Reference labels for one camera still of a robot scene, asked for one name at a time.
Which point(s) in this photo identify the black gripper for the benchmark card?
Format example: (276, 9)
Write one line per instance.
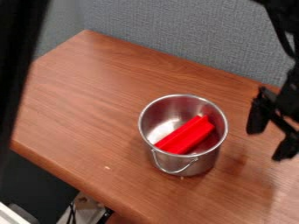
(269, 107)

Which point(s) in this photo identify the red rectangular block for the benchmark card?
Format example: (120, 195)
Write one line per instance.
(188, 135)

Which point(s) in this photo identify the metal pot with handles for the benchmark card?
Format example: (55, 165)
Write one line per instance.
(163, 116)

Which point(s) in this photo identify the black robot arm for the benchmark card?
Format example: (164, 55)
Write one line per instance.
(21, 17)

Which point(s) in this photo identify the white object bottom left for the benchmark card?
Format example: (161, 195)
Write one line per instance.
(9, 217)

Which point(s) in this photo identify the metal table leg frame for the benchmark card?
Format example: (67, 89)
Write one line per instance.
(85, 211)

